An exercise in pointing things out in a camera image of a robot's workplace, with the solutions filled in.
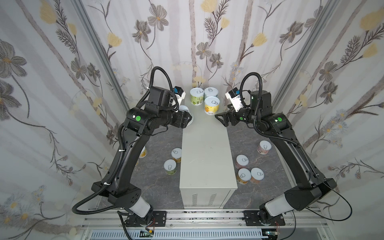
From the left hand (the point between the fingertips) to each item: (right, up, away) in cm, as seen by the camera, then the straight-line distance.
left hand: (183, 110), depth 64 cm
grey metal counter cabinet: (+9, -26, -11) cm, 30 cm away
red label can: (+41, -34, +20) cm, 57 cm away
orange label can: (+33, -35, +20) cm, 52 cm away
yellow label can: (-10, -30, +23) cm, 39 cm away
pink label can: (+34, -27, +26) cm, 51 cm away
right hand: (+18, +2, +2) cm, 19 cm away
